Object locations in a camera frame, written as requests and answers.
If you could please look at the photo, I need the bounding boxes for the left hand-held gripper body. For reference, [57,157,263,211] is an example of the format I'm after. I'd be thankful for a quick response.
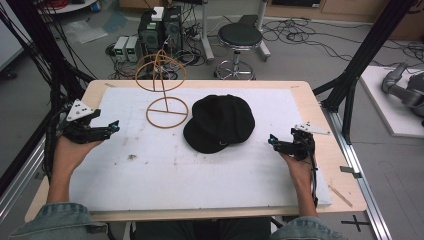
[61,98,112,145]

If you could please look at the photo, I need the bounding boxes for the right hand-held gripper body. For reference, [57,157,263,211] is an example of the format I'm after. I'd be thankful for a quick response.
[281,121,332,162]

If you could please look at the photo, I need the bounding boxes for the person's right hand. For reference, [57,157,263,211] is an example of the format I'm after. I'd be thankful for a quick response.
[279,151,316,190]

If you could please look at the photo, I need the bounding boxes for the person's left hand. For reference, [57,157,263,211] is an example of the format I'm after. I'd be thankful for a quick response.
[53,134,102,177]

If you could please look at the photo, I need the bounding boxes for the wooden table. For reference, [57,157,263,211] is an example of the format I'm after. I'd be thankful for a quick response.
[24,79,368,223]

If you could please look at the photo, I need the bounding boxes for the black cap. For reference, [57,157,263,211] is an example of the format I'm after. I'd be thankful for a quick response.
[182,94,256,155]

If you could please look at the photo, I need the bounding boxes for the thin wooden stick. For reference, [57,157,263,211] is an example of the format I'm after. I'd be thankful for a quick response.
[327,184,354,209]

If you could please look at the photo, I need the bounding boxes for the grey power supply unit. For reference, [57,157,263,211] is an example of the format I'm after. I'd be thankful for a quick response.
[112,35,130,63]
[125,35,140,63]

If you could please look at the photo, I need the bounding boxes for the person's denim right sleeve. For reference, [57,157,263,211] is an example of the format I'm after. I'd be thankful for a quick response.
[269,215,349,240]

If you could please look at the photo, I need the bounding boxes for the person's denim sleeve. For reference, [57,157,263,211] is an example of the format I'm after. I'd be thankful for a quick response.
[269,215,349,240]
[8,201,109,240]

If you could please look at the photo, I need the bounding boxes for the white table mat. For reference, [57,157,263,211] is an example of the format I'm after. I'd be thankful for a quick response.
[68,86,334,213]

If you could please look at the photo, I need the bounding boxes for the white floor board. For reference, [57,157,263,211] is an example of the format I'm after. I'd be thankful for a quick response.
[359,65,424,139]

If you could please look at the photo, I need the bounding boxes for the person's denim left sleeve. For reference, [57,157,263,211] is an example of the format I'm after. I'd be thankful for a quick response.
[8,201,109,240]

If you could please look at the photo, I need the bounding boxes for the black computer tower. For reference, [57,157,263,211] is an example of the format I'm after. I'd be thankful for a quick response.
[162,5,184,53]
[137,9,165,56]

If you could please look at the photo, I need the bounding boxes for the black round stool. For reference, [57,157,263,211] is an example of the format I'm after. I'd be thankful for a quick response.
[213,22,264,81]

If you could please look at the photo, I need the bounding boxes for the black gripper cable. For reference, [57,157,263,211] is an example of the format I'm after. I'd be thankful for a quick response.
[299,131,320,208]

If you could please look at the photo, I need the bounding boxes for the wooden ring hat stand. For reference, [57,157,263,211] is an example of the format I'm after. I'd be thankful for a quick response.
[134,49,190,130]

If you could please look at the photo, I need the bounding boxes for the small metal bracket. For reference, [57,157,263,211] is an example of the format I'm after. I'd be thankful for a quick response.
[339,165,363,179]

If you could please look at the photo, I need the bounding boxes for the aluminium rail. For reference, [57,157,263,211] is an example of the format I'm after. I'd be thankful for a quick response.
[320,102,394,240]
[0,135,47,224]

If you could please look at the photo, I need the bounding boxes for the black metal frame post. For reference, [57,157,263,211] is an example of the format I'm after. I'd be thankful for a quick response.
[312,0,424,145]
[0,0,96,198]

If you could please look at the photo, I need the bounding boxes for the black floor cables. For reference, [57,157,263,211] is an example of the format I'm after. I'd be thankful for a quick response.
[259,16,424,69]

